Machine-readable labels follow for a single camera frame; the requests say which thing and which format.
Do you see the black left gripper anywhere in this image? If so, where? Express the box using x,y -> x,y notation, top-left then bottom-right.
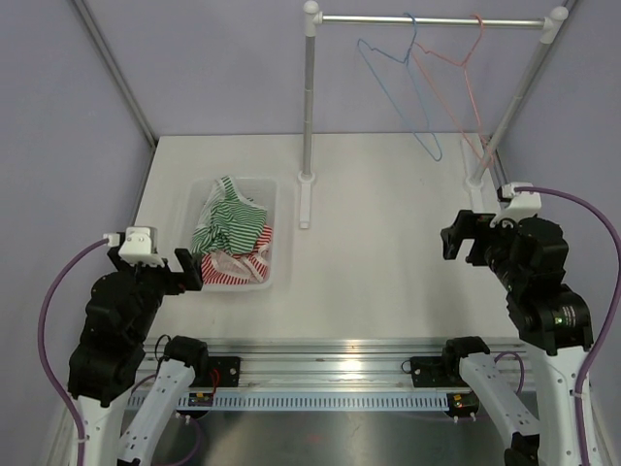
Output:
110,246 -> 202,342

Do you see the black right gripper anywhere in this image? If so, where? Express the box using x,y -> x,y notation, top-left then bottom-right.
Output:
441,209 -> 524,290

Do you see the red striped tank top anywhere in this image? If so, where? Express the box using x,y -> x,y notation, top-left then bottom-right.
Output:
201,225 -> 273,286

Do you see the green striped tank top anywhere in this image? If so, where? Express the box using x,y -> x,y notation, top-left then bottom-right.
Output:
190,176 -> 268,255

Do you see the pink wire hanger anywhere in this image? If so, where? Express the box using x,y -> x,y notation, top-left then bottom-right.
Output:
408,14 -> 494,168

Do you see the blue wire hanger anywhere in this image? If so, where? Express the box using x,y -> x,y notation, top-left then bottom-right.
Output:
356,13 -> 443,162

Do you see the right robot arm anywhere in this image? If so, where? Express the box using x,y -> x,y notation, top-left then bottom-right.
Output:
440,210 -> 602,465

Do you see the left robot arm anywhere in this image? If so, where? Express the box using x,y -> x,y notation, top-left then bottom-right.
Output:
68,248 -> 210,465

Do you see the clear plastic basket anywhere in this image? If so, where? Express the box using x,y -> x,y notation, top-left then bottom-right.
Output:
180,176 -> 279,292

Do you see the metal clothes rack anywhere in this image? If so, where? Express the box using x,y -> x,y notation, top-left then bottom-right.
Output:
298,1 -> 575,229

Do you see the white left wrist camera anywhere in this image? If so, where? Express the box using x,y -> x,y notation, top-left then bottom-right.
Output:
102,226 -> 165,267

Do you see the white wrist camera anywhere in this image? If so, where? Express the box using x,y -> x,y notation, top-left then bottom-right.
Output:
102,226 -> 165,267
490,183 -> 541,227

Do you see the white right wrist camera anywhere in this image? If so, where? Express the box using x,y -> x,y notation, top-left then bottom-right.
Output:
490,183 -> 541,227

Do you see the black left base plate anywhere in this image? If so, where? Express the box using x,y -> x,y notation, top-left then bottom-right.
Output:
205,356 -> 242,388

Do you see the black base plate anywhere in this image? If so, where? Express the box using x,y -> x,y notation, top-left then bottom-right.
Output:
205,356 -> 242,388
401,356 -> 470,389

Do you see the aluminium mounting rail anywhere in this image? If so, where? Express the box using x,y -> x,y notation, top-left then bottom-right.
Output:
136,315 -> 526,392

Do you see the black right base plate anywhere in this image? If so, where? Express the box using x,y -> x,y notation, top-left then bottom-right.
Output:
401,356 -> 470,389

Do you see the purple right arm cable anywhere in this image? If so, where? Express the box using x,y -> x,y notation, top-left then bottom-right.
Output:
494,184 -> 621,466

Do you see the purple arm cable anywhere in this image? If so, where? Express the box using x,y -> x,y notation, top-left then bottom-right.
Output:
37,237 -> 205,466
494,184 -> 621,466

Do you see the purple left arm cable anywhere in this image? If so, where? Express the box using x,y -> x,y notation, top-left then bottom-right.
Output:
37,237 -> 205,466

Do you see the white slotted cable duct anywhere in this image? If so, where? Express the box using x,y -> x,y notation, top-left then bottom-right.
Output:
175,391 -> 448,412

